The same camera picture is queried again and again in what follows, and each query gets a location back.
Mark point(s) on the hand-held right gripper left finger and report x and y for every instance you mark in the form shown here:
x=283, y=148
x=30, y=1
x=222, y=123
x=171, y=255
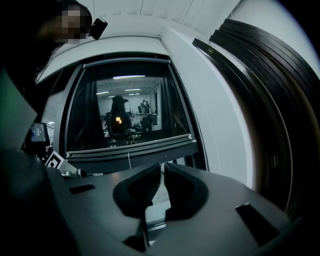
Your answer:
x=140, y=192

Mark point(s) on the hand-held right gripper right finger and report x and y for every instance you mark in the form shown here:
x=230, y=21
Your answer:
x=185, y=195

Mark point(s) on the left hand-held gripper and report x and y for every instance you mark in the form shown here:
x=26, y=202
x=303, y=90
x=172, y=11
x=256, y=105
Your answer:
x=56, y=162

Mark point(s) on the pale green roller blind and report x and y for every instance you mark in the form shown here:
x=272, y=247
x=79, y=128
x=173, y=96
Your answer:
x=125, y=63

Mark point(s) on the black phone with screen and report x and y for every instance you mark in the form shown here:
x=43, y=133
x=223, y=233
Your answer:
x=38, y=132

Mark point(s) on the person's black clothing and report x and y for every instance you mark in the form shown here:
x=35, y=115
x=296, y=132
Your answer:
x=15, y=200

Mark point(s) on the brass door hinge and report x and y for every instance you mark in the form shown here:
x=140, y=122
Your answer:
x=274, y=161

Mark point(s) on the person's head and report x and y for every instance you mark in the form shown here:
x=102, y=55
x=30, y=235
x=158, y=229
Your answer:
x=72, y=22

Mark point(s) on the dark window frame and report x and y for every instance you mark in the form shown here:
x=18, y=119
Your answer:
x=75, y=105

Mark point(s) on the dark wooden door frame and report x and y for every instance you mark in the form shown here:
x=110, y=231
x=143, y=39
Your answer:
x=262, y=112

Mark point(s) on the black head-mounted camera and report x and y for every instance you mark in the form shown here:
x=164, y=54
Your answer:
x=98, y=27

